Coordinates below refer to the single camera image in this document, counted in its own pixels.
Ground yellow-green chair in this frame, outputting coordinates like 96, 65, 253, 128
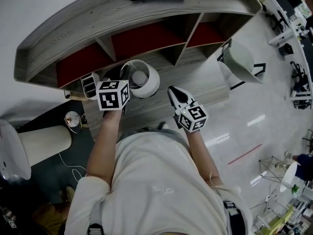
266, 205, 296, 235

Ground black office chair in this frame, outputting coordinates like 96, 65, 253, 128
290, 60, 307, 80
265, 8, 291, 31

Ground black strap buckle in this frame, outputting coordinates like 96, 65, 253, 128
87, 222, 103, 235

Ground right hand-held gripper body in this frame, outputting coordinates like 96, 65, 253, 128
172, 103, 209, 134

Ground grey chair with black frame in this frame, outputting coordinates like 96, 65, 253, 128
217, 38, 267, 91

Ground black shoulder strap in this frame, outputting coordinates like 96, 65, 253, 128
222, 199, 243, 235

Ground grey wooden desk with shelves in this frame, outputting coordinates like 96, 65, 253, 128
13, 0, 263, 142

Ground person's left forearm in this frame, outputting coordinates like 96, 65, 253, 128
86, 110, 123, 186

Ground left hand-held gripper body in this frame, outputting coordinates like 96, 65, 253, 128
96, 79, 131, 112

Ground gold wire ornament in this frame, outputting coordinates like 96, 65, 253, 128
79, 114, 89, 129

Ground black storage box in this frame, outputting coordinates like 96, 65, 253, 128
278, 43, 294, 57

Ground white slotted organiser box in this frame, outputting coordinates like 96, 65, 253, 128
80, 72, 100, 100

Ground person in white shirt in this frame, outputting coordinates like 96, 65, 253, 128
64, 130, 253, 235

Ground white floor cable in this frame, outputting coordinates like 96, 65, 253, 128
58, 152, 88, 181

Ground white table lamp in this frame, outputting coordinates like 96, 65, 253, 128
119, 59, 161, 100

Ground person's blue jeans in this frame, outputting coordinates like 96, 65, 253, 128
119, 127, 187, 144

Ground white frame office desk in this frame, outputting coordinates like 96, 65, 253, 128
258, 0, 313, 108

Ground person's right forearm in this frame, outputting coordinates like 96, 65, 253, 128
186, 128, 225, 188

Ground red floor tape strip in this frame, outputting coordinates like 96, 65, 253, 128
227, 143, 263, 165

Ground white round wire-leg table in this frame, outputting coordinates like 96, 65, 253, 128
258, 155, 302, 192

